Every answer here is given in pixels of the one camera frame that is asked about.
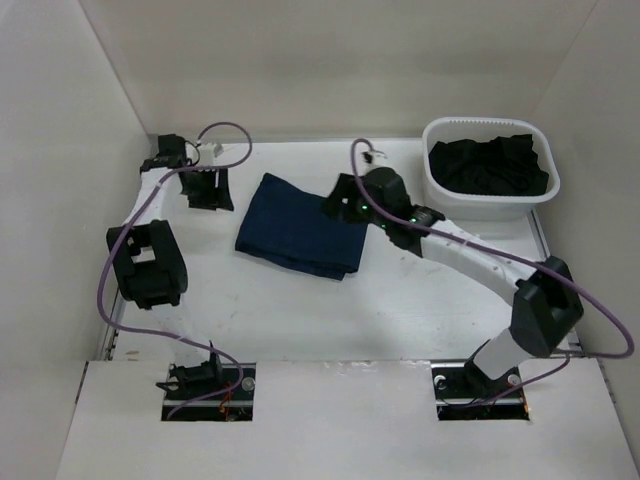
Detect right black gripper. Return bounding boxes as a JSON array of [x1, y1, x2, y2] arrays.
[[318, 174, 390, 231]]

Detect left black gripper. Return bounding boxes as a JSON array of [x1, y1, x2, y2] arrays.
[[183, 166, 235, 212]]

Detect dark blue denim trousers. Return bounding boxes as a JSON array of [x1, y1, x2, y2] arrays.
[[235, 173, 367, 281]]

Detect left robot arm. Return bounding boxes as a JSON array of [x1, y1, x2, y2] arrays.
[[106, 134, 234, 400]]

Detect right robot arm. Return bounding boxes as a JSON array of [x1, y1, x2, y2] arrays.
[[321, 167, 584, 396]]

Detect black trousers in basket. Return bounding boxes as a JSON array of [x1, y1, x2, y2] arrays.
[[429, 134, 549, 196]]

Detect white plastic laundry basket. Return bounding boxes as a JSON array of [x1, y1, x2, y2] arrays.
[[422, 117, 561, 221]]

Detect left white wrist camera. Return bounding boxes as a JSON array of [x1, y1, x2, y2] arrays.
[[193, 142, 224, 166]]

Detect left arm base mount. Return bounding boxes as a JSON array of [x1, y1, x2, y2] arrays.
[[156, 360, 257, 422]]

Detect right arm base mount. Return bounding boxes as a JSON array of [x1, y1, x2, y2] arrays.
[[431, 362, 529, 421]]

